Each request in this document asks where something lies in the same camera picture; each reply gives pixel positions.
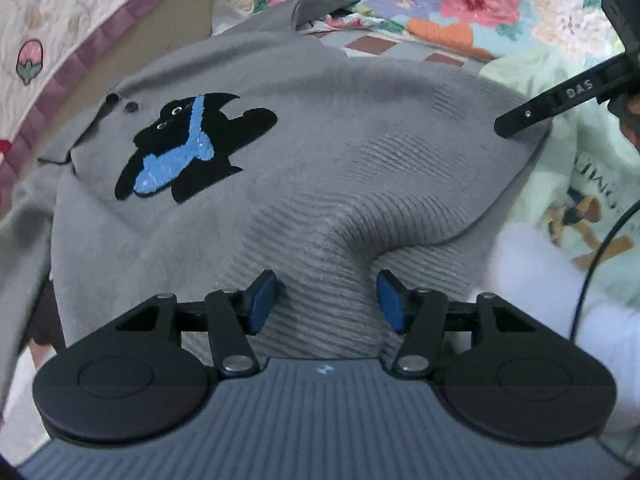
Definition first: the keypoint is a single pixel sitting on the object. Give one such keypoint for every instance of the white cloth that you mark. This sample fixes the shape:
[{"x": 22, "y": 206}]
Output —
[{"x": 545, "y": 280}]

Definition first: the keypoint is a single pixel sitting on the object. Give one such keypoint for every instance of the floral patchwork quilt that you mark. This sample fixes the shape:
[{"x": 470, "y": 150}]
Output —
[{"x": 450, "y": 0}]

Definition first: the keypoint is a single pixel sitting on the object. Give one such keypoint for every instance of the beige wooden headboard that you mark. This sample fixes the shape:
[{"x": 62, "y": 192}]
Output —
[{"x": 175, "y": 35}]

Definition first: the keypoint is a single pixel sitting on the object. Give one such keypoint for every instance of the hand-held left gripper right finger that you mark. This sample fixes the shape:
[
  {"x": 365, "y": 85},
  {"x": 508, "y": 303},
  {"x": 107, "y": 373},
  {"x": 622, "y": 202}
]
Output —
[{"x": 392, "y": 305}]

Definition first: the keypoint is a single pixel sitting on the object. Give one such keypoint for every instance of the white quilt with purple frill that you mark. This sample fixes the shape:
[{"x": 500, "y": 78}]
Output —
[{"x": 55, "y": 25}]

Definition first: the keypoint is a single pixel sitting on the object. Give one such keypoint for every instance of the checked brown and grey bedsheet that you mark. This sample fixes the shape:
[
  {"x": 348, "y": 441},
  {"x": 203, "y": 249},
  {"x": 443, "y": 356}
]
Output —
[{"x": 380, "y": 42}]

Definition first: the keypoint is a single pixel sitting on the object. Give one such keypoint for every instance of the grey sweater with black cat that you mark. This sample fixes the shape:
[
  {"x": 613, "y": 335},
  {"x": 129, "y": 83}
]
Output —
[{"x": 310, "y": 160}]

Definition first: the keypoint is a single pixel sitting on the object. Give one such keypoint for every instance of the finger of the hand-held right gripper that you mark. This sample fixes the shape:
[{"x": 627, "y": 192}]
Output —
[{"x": 555, "y": 99}]

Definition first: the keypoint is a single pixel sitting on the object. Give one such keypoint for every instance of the light green printed t-shirt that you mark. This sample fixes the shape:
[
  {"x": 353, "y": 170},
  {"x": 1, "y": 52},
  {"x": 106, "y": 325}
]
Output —
[{"x": 590, "y": 170}]

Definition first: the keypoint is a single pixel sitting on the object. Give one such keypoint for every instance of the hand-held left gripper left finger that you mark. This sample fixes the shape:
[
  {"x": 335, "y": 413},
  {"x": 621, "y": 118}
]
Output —
[{"x": 263, "y": 304}]

